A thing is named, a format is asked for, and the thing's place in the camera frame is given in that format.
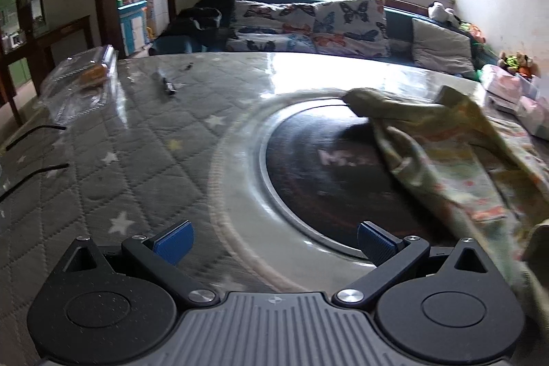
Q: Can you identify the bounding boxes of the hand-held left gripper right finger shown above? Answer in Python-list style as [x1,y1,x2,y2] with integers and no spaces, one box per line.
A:
[332,221,494,308]

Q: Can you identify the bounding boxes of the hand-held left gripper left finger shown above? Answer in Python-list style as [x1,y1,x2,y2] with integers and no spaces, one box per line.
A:
[56,220,217,307]

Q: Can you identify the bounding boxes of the green patterned garment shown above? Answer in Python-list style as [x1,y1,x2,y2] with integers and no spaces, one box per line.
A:
[343,85,549,332]

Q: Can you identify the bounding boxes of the round black induction cooktop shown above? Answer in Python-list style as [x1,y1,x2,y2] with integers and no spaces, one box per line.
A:
[258,101,456,260]

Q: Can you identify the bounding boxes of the black marker pen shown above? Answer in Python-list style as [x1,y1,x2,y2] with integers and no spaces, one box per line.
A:
[156,72,178,96]

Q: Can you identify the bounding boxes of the clear plastic container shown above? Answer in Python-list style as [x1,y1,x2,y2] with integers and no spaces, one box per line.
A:
[40,45,119,123]

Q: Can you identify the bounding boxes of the grey pillow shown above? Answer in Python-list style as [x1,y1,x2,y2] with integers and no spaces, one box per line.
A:
[410,17,475,75]

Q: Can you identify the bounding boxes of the teal sofa bench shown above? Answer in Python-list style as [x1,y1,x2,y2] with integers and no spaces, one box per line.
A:
[149,0,500,79]

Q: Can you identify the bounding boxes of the blue and white small cabinet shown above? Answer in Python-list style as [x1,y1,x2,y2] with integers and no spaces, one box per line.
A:
[117,0,149,58]

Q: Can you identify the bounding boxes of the black bag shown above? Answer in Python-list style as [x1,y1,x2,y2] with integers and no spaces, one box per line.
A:
[160,0,236,50]

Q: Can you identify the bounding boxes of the brown plush toy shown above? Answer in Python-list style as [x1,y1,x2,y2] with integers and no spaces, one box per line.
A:
[497,51,535,78]

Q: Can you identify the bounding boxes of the colourful plush toys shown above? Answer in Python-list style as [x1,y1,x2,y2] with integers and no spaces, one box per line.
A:
[460,22,486,46]

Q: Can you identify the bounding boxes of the white panda plush toy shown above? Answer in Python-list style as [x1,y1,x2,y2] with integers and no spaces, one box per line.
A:
[426,1,460,26]

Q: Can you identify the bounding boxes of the dark wooden cabinet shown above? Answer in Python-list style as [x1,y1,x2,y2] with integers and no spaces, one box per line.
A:
[0,0,94,127]

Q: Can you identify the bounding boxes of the black cable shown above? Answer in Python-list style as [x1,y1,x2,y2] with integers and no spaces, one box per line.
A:
[5,125,68,152]
[0,163,70,202]

